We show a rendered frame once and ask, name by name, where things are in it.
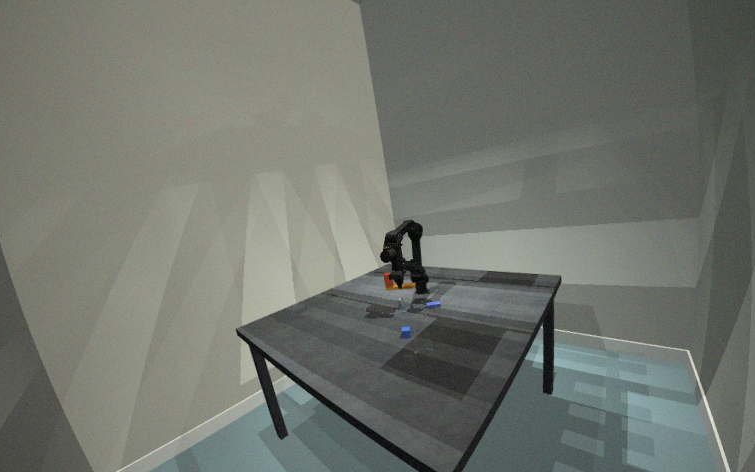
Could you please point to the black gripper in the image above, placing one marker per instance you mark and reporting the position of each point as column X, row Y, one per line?
column 397, row 275

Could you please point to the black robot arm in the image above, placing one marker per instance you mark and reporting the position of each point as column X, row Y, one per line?
column 392, row 250

